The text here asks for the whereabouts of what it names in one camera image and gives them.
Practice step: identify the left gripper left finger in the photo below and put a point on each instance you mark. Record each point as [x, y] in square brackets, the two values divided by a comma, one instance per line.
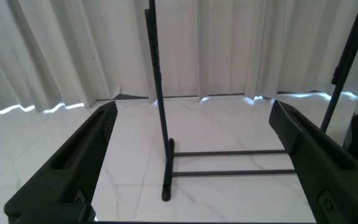
[47, 199]

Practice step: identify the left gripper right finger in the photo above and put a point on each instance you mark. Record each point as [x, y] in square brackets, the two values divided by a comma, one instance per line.
[346, 194]

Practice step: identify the black clothes rack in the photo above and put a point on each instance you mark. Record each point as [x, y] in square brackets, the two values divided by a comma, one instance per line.
[158, 93]

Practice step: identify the white curtain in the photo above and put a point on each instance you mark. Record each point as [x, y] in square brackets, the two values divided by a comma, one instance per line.
[73, 46]

